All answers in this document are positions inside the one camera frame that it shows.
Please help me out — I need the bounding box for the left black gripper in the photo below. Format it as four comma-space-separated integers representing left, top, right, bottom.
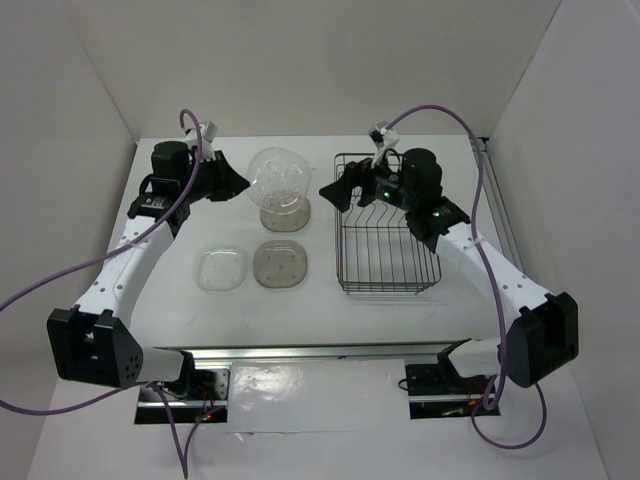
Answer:
179, 150, 250, 204

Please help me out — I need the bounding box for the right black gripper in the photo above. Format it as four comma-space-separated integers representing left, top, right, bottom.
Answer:
319, 146, 417, 212

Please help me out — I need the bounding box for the clear glass plate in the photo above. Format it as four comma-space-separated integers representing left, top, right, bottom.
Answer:
247, 147, 312, 215
193, 244, 248, 293

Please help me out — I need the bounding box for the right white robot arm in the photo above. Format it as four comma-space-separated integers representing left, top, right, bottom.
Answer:
319, 148, 579, 392

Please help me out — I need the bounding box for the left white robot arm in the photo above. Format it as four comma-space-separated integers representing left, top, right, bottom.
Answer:
47, 140, 250, 399

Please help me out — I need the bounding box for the smoky glass plate far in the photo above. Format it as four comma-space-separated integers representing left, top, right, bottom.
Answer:
259, 200, 311, 233

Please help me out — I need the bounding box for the smoky glass plate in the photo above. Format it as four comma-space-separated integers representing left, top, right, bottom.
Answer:
253, 240, 308, 289
259, 200, 311, 233

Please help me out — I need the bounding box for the smoky glass plate near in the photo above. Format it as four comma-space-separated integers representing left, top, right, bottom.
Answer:
253, 240, 308, 289

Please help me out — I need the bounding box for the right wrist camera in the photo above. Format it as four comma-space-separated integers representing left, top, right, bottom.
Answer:
368, 122, 400, 167

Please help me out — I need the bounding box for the grey wire dish rack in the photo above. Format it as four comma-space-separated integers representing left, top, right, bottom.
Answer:
328, 152, 442, 298

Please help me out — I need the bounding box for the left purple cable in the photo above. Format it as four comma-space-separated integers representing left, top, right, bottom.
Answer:
0, 108, 211, 480

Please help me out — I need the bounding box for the aluminium rail front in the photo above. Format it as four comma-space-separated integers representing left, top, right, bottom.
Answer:
165, 339, 497, 365

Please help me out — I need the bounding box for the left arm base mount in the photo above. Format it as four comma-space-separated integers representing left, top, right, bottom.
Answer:
134, 366, 231, 425

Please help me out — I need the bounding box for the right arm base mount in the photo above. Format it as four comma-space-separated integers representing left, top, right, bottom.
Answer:
397, 341, 501, 420

